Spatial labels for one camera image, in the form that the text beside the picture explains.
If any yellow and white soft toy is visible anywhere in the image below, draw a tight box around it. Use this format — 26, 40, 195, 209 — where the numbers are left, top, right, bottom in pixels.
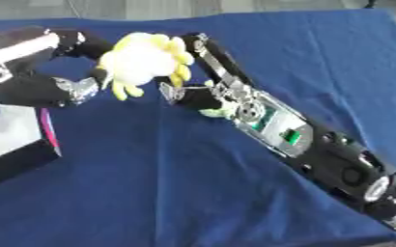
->
95, 31, 239, 120

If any black box with white inside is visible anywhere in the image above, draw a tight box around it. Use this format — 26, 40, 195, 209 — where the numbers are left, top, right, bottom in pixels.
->
0, 91, 65, 191

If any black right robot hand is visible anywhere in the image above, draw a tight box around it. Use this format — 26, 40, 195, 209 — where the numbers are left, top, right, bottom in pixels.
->
157, 32, 256, 112

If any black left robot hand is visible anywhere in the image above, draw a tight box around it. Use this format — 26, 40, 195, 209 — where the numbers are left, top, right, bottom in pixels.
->
0, 28, 117, 109

